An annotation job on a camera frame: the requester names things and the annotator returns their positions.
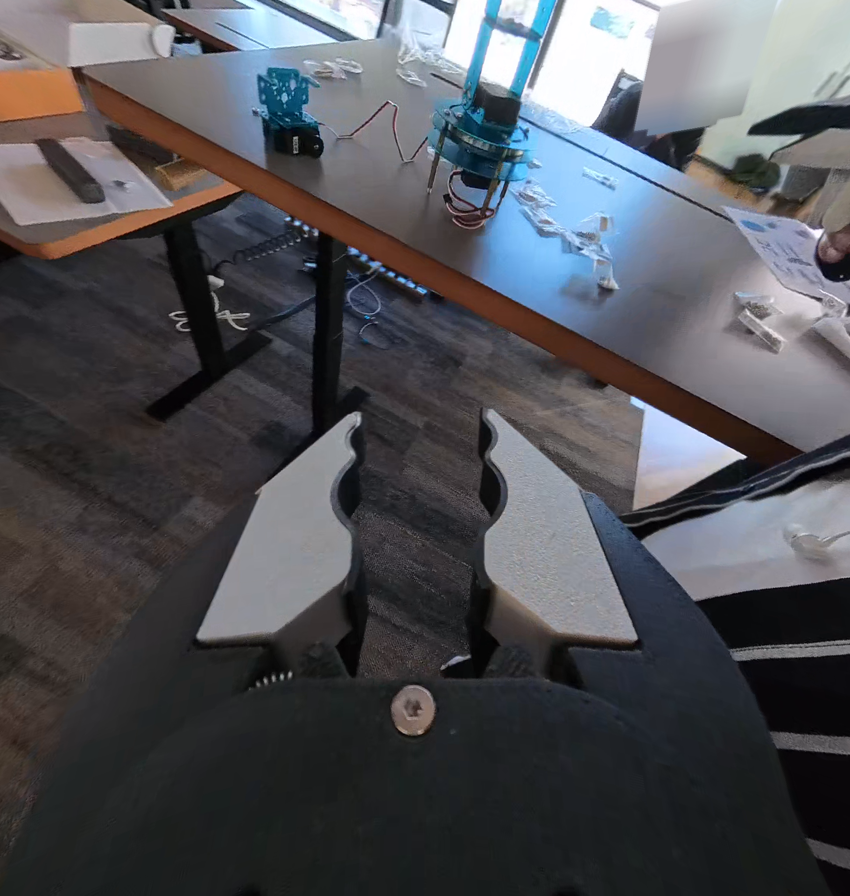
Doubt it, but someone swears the orange white kit box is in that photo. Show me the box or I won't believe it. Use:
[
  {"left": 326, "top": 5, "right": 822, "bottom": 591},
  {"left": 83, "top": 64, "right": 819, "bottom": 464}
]
[{"left": 0, "top": 0, "right": 177, "bottom": 127}]

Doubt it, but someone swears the blue toy robot arm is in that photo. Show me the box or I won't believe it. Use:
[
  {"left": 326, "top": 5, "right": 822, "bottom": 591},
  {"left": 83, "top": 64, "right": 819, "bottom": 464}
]
[{"left": 425, "top": 0, "right": 560, "bottom": 230}]

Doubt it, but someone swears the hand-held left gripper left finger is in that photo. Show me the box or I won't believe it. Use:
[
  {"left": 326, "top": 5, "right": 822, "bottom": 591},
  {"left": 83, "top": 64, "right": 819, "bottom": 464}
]
[{"left": 196, "top": 412, "right": 368, "bottom": 679}]

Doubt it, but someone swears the person's white undershirt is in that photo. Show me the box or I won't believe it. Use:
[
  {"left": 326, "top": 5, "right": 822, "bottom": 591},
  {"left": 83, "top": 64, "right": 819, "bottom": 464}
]
[{"left": 638, "top": 479, "right": 850, "bottom": 602}]

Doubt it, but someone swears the printed instruction sheet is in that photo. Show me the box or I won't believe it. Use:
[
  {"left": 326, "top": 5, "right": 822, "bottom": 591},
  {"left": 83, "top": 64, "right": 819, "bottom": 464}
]
[{"left": 722, "top": 205, "right": 850, "bottom": 310}]

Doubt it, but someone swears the thin white blue cable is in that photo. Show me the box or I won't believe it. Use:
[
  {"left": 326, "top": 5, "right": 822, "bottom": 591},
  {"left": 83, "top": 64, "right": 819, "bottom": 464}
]
[{"left": 344, "top": 268, "right": 394, "bottom": 351}]

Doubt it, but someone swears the grey wooden-edged desk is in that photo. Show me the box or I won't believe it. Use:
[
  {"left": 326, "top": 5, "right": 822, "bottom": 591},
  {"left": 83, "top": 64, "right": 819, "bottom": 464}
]
[{"left": 160, "top": 0, "right": 345, "bottom": 52}]

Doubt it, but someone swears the power strip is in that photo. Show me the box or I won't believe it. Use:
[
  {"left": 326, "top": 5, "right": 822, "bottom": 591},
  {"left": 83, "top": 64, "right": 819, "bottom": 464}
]
[{"left": 283, "top": 216, "right": 447, "bottom": 303}]

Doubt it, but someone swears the coiled black cable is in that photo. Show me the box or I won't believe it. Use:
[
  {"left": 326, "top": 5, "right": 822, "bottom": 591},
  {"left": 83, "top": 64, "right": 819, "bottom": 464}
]
[{"left": 230, "top": 231, "right": 305, "bottom": 267}]

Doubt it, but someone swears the black rectangular part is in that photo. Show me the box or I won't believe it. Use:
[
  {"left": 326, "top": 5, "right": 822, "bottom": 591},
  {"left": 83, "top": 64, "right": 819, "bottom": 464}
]
[{"left": 106, "top": 125, "right": 175, "bottom": 167}]

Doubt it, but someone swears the red black servo cable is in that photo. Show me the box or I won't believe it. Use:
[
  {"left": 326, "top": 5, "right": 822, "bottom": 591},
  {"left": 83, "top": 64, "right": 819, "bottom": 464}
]
[{"left": 322, "top": 100, "right": 431, "bottom": 164}]

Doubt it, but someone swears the green backpack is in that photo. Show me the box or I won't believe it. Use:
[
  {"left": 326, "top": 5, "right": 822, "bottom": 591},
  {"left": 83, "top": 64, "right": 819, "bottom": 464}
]
[{"left": 731, "top": 153, "right": 781, "bottom": 191}]

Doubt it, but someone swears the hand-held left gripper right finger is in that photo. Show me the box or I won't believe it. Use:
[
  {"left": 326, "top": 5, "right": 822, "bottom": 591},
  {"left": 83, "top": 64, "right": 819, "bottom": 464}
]
[{"left": 469, "top": 409, "right": 640, "bottom": 679}]

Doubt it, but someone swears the white paper sheet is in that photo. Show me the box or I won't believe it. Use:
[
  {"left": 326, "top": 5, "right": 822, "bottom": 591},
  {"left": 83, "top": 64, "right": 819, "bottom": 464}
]
[{"left": 0, "top": 138, "right": 175, "bottom": 227}]

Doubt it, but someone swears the black bar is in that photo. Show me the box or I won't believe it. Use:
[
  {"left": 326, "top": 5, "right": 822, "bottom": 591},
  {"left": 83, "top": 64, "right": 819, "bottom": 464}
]
[{"left": 35, "top": 137, "right": 108, "bottom": 204}]

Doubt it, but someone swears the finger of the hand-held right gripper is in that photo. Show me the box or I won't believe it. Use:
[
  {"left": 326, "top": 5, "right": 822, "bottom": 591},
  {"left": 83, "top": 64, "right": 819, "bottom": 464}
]
[{"left": 747, "top": 93, "right": 850, "bottom": 171}]

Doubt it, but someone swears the person's striped black shirt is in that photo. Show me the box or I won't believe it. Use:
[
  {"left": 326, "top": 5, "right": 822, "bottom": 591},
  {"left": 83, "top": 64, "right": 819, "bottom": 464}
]
[{"left": 619, "top": 426, "right": 850, "bottom": 896}]

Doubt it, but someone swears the blue bracket with black servo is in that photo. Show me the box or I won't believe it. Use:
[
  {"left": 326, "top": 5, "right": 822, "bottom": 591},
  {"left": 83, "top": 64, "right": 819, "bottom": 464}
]
[{"left": 255, "top": 67, "right": 325, "bottom": 160}]

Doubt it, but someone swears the tan foam block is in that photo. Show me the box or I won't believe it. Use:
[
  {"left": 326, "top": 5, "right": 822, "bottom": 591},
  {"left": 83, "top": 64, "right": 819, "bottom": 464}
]
[{"left": 154, "top": 157, "right": 203, "bottom": 192}]

